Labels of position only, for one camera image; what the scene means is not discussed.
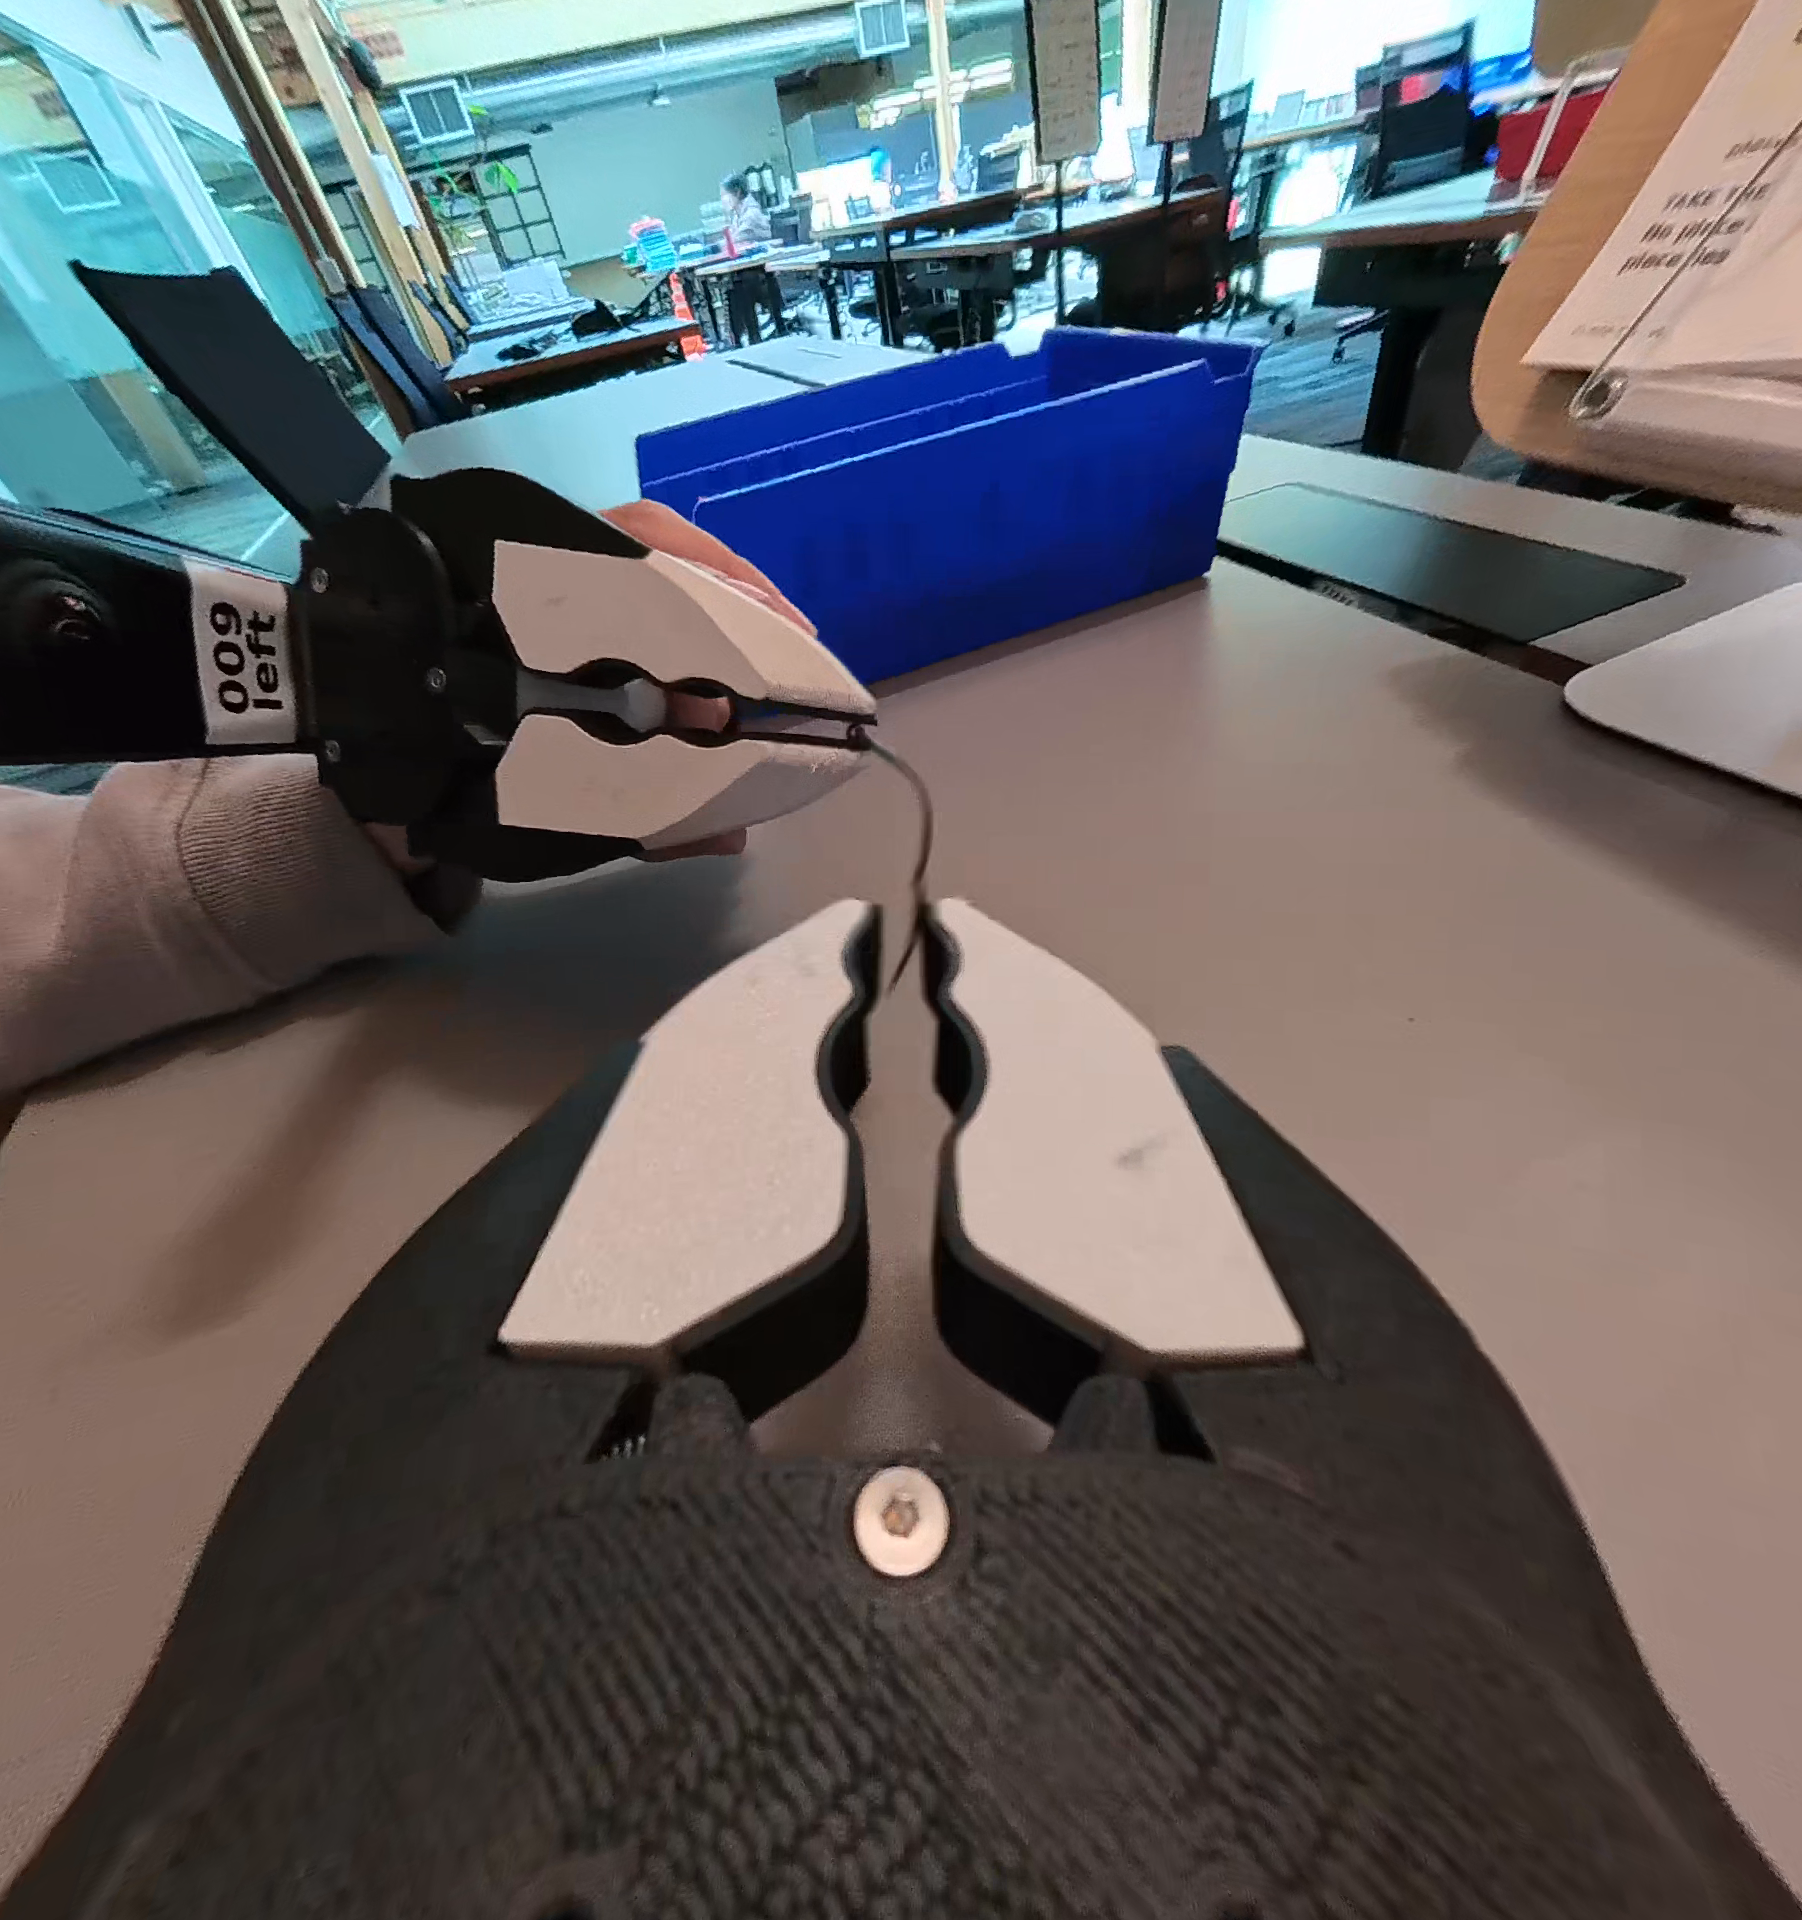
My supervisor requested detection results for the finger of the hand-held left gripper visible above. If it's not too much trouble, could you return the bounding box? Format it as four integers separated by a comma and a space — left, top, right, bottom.
491, 535, 880, 738
502, 711, 880, 860

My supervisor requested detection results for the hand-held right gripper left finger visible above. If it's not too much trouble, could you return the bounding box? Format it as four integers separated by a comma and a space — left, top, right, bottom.
496, 898, 880, 1420

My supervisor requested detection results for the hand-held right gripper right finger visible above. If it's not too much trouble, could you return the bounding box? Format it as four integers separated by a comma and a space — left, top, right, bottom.
920, 895, 1311, 1429

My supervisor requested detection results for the thin black wire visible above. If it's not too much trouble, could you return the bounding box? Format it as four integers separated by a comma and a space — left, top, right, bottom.
847, 722, 936, 990

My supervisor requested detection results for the person's left forearm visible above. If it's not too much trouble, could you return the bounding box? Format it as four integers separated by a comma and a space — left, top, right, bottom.
0, 745, 460, 1120

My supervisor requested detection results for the dark office desk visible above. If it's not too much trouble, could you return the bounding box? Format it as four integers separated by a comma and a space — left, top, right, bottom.
443, 312, 702, 409
820, 186, 1232, 339
1261, 168, 1540, 458

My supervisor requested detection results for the grey desk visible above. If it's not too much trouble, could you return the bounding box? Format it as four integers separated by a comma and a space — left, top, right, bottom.
0, 332, 1802, 1920

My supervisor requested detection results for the person's left hand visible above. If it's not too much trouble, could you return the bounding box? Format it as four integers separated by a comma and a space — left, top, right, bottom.
599, 499, 823, 860

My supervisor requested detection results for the blue storage bin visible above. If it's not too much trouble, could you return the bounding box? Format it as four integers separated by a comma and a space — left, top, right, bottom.
636, 326, 1270, 504
687, 360, 1264, 687

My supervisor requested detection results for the dark blue office chair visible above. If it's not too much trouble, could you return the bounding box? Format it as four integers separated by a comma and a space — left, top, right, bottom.
329, 282, 460, 435

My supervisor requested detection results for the green potted plant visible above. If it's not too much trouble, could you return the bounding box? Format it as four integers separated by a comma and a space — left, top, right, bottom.
437, 150, 519, 257

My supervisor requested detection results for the hanging white sheet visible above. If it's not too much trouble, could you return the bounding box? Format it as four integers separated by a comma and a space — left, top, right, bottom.
1148, 0, 1225, 147
1024, 0, 1105, 163

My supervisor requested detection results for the black flat pad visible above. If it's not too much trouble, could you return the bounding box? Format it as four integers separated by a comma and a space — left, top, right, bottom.
1217, 479, 1689, 650

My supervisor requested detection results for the black office chair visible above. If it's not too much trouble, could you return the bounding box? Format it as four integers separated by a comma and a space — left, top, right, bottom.
1171, 80, 1294, 332
1337, 23, 1480, 361

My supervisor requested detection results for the pale flat stand base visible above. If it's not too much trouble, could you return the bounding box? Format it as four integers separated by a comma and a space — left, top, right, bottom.
1564, 574, 1802, 824

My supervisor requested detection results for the thick white paper pad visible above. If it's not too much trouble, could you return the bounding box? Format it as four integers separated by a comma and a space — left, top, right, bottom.
1567, 367, 1802, 522

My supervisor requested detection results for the wooden clipboard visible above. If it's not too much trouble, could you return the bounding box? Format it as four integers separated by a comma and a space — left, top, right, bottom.
1471, 0, 1802, 481

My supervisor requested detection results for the red storage box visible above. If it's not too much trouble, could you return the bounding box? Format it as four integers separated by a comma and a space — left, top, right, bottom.
1493, 74, 1616, 185

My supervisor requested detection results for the printed paper sheet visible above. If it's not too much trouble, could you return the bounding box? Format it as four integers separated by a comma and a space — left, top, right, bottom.
1520, 0, 1802, 379

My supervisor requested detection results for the metal wire clip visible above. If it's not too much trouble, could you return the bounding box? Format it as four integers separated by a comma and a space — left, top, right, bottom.
1565, 80, 1802, 427

